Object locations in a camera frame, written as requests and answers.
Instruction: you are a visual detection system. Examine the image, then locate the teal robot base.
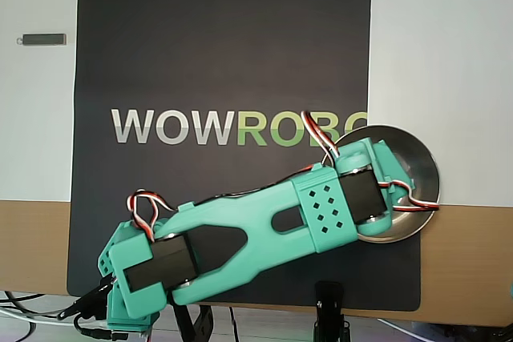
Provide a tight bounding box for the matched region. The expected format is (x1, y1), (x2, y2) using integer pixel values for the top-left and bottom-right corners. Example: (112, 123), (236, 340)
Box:
(95, 219), (161, 333)

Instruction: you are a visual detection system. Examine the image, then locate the teal gripper black servo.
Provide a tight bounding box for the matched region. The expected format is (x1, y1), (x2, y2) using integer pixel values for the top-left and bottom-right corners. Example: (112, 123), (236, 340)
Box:
(390, 175), (417, 210)

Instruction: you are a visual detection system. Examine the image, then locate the black clamp right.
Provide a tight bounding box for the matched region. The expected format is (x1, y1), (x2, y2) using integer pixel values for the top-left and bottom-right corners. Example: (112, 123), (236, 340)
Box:
(313, 280), (350, 342)

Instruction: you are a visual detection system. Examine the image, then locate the metal bowl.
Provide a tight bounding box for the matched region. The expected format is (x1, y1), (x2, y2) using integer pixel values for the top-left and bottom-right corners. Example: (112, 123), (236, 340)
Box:
(332, 123), (441, 245)

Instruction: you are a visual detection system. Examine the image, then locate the red white black servo wire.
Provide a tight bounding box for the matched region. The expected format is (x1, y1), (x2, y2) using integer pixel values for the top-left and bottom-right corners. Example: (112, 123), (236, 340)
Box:
(302, 111), (341, 159)
(378, 179), (441, 214)
(127, 188), (174, 243)

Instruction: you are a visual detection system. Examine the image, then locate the black power plug cable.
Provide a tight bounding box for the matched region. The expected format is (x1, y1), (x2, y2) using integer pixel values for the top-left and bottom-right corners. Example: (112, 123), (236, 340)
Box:
(74, 312), (129, 341)

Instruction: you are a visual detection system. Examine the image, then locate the black table clamp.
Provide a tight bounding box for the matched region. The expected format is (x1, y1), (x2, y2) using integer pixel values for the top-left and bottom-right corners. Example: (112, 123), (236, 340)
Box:
(58, 277), (117, 319)
(168, 301), (217, 342)

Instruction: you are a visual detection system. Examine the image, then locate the white cable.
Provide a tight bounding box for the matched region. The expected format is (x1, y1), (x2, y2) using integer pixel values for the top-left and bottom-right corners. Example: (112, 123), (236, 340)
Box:
(0, 305), (47, 325)
(378, 317), (428, 342)

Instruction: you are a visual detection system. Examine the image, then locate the white paper sheet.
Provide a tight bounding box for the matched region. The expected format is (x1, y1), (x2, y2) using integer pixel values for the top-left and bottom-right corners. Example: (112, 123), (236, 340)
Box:
(0, 0), (80, 203)
(366, 0), (513, 209)

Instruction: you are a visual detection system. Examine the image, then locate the black mat with WOWROBO print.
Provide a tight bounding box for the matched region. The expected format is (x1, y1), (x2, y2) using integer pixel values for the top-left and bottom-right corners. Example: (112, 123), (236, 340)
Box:
(66, 0), (422, 313)

